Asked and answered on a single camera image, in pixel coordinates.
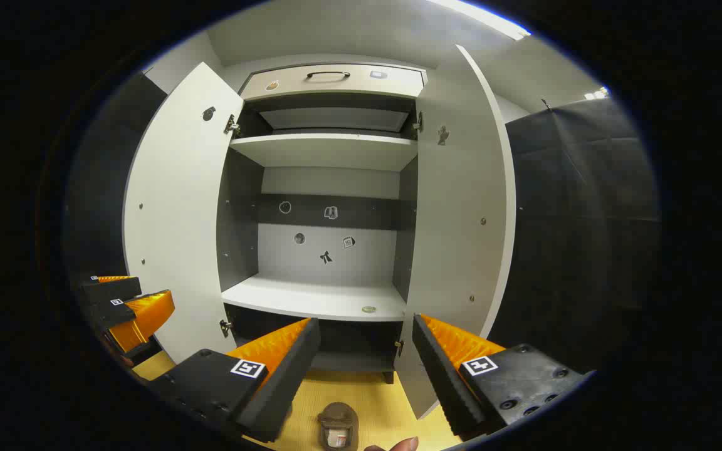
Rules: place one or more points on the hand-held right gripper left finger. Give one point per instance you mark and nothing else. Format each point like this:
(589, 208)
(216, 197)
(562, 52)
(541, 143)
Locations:
(286, 376)

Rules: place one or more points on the small ceiling light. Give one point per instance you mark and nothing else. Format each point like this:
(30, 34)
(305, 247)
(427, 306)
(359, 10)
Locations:
(596, 94)

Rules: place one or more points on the black backdrop cloth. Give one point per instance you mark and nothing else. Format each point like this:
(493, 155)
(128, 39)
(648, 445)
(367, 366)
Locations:
(104, 188)
(580, 219)

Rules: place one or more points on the brown fuzzy shoe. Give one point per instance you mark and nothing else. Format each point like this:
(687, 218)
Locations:
(338, 418)

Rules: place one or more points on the white cabinet drawer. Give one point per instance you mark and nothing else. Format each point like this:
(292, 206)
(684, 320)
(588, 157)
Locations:
(361, 84)

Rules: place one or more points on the white shoe cabinet door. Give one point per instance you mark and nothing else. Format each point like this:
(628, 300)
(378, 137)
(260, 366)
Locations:
(455, 238)
(173, 219)

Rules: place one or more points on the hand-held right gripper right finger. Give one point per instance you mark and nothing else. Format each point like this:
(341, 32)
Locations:
(442, 382)

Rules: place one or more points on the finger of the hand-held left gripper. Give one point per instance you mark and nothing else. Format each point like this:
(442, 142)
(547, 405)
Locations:
(107, 312)
(110, 289)

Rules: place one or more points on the white shoe cabinet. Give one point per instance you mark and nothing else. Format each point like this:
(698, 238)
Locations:
(323, 300)

